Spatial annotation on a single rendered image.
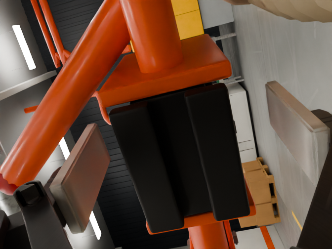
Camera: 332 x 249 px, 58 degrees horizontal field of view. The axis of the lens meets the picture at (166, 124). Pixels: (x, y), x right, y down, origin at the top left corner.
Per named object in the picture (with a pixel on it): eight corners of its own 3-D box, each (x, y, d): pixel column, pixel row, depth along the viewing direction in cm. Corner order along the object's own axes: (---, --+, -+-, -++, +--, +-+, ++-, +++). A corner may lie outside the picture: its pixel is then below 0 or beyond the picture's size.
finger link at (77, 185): (85, 233, 15) (71, 236, 15) (111, 159, 21) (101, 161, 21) (62, 184, 14) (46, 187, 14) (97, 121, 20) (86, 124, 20)
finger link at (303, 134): (311, 131, 12) (331, 127, 12) (264, 82, 19) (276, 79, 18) (315, 189, 13) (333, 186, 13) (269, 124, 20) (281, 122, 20)
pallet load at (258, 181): (261, 156, 738) (225, 164, 749) (273, 177, 642) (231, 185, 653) (268, 197, 776) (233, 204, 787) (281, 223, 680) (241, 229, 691)
